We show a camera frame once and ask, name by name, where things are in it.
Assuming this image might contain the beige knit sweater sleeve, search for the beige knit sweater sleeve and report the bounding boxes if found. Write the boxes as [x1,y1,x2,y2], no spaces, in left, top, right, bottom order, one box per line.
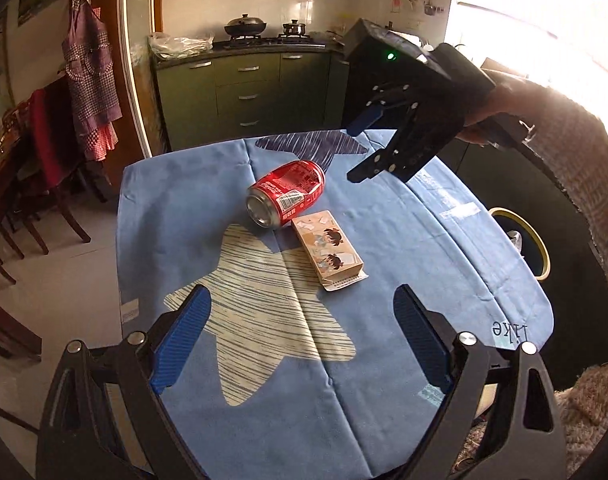
[511,80,608,474]

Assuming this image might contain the clear plastic bag on counter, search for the clear plastic bag on counter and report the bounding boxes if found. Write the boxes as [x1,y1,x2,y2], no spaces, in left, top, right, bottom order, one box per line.
[148,32,214,61]

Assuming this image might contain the green kitchen cabinets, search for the green kitchen cabinets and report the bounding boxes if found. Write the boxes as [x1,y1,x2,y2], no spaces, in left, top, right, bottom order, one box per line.
[156,49,348,151]

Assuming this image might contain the red Coca-Cola can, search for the red Coca-Cola can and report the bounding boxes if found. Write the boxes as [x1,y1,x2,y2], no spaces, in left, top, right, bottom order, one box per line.
[246,160,326,230]

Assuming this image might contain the red wooden chair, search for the red wooden chair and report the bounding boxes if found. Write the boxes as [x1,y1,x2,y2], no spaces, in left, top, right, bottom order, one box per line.
[2,77,90,254]

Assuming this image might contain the blue star-pattern tablecloth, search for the blue star-pattern tablecloth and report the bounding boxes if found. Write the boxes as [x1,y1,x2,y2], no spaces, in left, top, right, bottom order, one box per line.
[116,130,554,479]

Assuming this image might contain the purple checked apron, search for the purple checked apron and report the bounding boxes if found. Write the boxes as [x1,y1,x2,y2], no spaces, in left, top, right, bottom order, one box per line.
[62,0,122,162]

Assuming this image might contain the cartoon printed paper box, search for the cartoon printed paper box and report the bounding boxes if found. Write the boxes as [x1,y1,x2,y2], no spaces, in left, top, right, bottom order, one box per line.
[292,210,368,292]

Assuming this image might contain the person right hand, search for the person right hand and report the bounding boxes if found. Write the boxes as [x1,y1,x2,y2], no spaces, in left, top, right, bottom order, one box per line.
[457,79,525,146]

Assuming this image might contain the yellow-rimmed trash bin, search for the yellow-rimmed trash bin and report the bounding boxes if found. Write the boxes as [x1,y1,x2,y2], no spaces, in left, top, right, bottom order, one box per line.
[488,207,551,282]

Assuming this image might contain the black wok on stove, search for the black wok on stove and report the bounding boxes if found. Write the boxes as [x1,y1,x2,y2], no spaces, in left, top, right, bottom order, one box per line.
[224,13,267,39]

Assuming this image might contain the small black pot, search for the small black pot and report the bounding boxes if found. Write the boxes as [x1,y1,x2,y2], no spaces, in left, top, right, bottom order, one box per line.
[282,18,306,38]

